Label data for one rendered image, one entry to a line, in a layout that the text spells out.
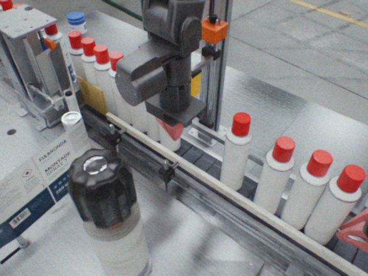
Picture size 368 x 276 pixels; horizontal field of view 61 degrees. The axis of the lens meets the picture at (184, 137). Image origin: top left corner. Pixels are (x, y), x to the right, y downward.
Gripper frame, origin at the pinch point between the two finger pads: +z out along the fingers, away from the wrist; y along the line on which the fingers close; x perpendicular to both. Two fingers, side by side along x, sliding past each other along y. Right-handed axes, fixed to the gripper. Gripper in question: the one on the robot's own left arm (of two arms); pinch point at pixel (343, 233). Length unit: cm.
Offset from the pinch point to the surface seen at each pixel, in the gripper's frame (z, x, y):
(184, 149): 28.9, -26.8, -1.6
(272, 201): 7.9, -10.8, 2.6
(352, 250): 2.3, 6.1, -1.7
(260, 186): 7.9, -14.6, 2.7
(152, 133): 31.2, -34.9, 1.4
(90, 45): 31, -61, 0
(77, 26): 78, -86, -28
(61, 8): 273, -192, -139
